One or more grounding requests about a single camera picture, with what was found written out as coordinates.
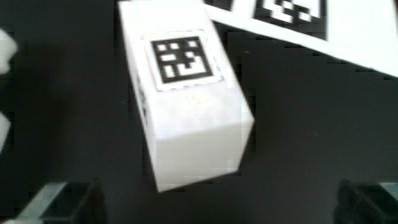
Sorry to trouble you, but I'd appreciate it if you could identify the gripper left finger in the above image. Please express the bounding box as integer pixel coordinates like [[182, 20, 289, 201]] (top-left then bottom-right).
[[15, 181, 107, 224]]

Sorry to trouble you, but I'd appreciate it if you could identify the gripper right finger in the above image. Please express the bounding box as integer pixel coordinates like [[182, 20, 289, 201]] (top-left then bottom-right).
[[335, 180, 398, 224]]

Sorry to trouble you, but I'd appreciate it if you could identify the white marker base sheet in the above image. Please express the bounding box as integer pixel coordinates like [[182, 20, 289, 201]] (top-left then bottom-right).
[[205, 0, 398, 78]]

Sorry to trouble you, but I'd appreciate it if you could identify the white stool leg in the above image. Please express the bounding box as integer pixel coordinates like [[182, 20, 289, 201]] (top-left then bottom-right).
[[0, 28, 19, 152], [118, 0, 255, 192]]

